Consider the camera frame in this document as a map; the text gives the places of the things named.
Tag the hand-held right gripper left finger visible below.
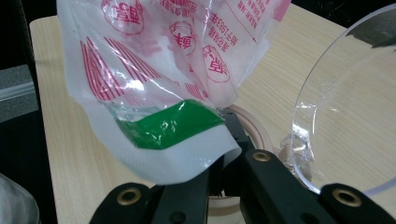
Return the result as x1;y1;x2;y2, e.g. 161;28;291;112
152;154;226;224

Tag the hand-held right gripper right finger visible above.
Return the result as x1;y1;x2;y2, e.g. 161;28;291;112
222;110;339;224

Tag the clear jar with beige lid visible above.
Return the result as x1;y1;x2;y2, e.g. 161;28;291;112
207;3;396;218

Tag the red printed plastic bag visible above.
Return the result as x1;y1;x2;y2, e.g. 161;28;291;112
55;0;292;186

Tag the aluminium floor rail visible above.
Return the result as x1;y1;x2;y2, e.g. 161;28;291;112
0;81;35;102

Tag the light grey cloth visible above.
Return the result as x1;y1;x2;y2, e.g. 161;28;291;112
0;172;41;224

